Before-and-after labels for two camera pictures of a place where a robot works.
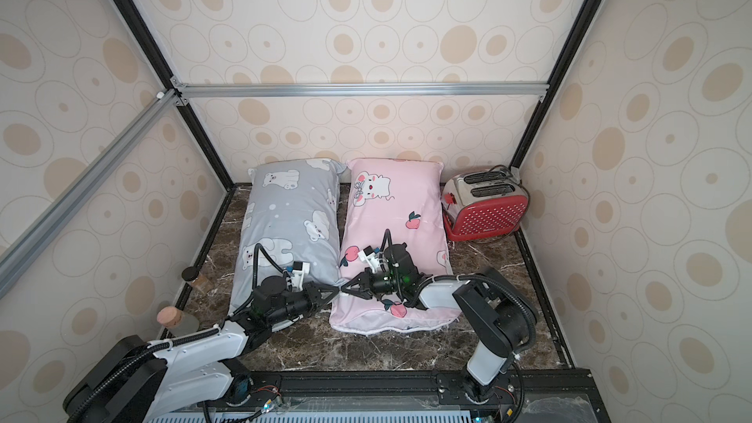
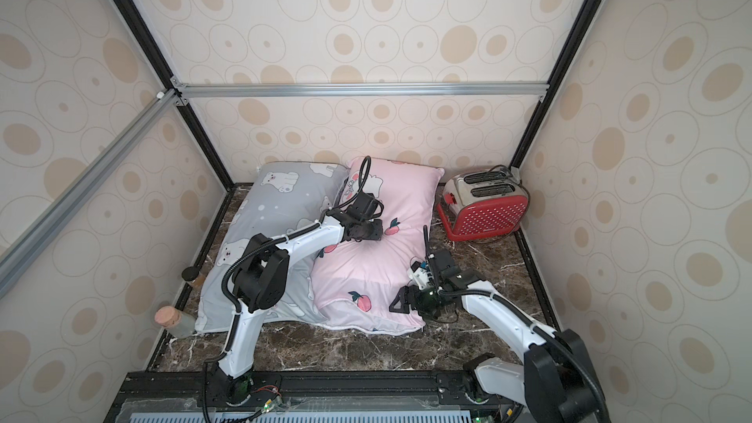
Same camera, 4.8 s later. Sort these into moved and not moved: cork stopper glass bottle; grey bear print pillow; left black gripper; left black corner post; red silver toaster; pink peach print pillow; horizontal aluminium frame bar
Moved: left black gripper; grey bear print pillow; pink peach print pillow
Not moved: red silver toaster; left black corner post; cork stopper glass bottle; horizontal aluminium frame bar
